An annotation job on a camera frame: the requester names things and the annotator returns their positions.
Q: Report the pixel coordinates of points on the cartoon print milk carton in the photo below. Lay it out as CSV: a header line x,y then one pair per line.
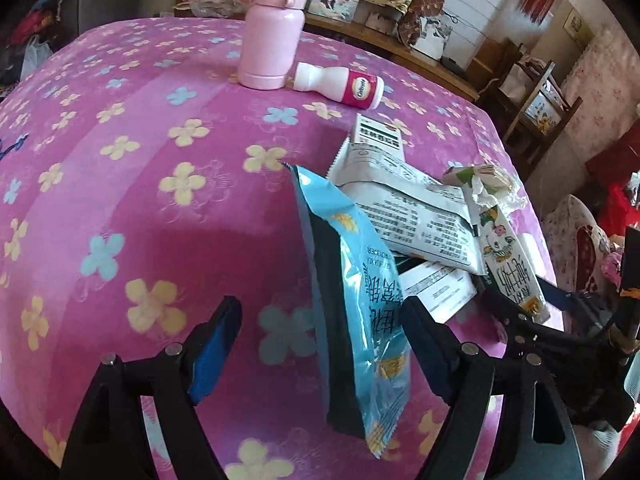
x,y
510,260

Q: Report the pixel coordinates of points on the white plastic bag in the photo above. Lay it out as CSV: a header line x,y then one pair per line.
x,y
35,57

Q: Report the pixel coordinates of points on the white wedding photo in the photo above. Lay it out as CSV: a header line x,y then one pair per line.
x,y
431,36

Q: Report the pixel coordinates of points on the white packet with black text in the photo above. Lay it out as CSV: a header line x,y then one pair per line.
x,y
422,222

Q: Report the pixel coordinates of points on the white paper box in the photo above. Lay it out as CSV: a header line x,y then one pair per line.
x,y
437,287

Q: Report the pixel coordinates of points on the blue snack packet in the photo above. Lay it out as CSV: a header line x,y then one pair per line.
x,y
367,310

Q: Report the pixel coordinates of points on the brown floral cloth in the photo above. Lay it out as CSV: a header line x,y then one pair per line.
x,y
417,7

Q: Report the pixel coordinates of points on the pink floral blanket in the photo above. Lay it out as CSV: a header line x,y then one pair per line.
x,y
150,185

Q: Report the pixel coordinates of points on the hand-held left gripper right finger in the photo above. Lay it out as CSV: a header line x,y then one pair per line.
x,y
431,355

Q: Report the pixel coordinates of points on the framed couple photo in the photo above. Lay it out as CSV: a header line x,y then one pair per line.
x,y
332,2

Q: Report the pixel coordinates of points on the white packet with zigzag edge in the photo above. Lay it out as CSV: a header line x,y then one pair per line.
x,y
382,165

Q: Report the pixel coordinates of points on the wooden chair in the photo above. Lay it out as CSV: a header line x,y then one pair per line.
x,y
542,105

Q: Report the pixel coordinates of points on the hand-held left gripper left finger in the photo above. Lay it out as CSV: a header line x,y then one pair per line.
x,y
216,355

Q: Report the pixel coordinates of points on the wooden cabinet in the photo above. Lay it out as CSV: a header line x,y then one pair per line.
x,y
400,52

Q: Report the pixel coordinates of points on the white and green tissue pack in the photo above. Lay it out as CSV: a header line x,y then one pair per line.
x,y
482,180

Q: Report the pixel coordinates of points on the small picture frame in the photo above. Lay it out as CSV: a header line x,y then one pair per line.
x,y
381,22

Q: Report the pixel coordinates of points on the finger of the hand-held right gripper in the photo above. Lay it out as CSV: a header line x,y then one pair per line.
x,y
557,297
517,327

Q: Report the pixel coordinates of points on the red cloth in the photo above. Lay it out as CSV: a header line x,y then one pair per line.
x,y
617,200

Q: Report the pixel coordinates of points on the white and green medicine box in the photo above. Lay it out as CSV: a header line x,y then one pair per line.
x,y
377,134

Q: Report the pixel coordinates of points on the pink water bottle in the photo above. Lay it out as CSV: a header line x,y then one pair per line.
x,y
272,30

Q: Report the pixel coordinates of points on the pink floral curtain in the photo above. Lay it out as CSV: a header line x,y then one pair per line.
x,y
600,100

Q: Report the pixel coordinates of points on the white bottle with pink label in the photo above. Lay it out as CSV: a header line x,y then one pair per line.
x,y
345,84

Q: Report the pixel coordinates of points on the sofa with floral cover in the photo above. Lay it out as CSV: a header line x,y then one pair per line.
x,y
575,232

